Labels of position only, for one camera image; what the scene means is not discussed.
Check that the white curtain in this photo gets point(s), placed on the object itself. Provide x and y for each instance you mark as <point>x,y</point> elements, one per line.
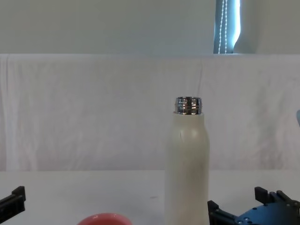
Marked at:
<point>105,25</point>
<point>269,25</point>

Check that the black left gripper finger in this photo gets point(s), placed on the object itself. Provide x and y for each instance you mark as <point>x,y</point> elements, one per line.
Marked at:
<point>16,201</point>

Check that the white table cloth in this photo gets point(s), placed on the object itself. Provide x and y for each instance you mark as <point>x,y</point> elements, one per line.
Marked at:
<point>93,192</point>

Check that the pink cup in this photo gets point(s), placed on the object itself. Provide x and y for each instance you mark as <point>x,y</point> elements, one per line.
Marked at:
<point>104,219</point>

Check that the cream vacuum bottle steel neck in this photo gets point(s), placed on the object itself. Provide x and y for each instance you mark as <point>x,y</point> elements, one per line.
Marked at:
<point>187,168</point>

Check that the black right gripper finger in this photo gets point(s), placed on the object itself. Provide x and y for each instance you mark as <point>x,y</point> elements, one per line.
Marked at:
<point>218,216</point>
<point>276,199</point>

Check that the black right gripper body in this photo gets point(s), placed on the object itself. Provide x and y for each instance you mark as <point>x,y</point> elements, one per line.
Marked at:
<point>269,216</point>

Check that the white draped backdrop cloth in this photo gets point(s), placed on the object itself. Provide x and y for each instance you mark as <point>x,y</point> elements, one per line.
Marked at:
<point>93,112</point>

